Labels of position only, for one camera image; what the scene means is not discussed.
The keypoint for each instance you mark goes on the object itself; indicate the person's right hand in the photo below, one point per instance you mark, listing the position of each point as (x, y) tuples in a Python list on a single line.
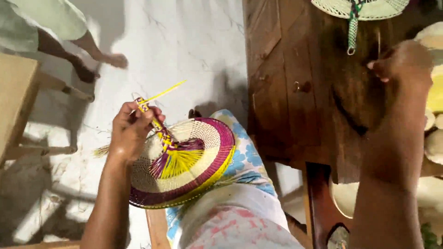
[(403, 64)]

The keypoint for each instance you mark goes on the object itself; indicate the person's left hand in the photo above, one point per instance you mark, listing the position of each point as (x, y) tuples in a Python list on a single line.
[(129, 136)]

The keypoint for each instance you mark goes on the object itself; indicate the person's right fingers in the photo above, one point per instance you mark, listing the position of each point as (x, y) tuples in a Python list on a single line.
[(377, 68)]

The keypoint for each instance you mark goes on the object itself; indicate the purple yellow woven hand fan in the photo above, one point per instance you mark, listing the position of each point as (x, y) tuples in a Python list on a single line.
[(183, 162)]

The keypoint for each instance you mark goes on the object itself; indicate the green white woven hand fan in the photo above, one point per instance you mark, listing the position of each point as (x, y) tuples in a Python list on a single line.
[(358, 8)]

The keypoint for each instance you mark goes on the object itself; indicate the brown wooden table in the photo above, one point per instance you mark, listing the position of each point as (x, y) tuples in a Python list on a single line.
[(311, 103)]

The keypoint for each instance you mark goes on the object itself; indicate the pile of cream woven fans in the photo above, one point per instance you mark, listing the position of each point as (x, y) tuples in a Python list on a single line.
[(432, 138)]

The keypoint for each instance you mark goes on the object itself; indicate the person's floral clothing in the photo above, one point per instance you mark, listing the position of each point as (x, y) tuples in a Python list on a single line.
[(232, 207)]

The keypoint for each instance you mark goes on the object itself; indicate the yellow weaving strip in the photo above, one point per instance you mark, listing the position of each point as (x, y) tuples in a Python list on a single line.
[(165, 91)]

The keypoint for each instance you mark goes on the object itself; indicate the light wooden stool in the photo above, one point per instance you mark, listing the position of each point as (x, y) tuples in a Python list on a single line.
[(24, 107)]

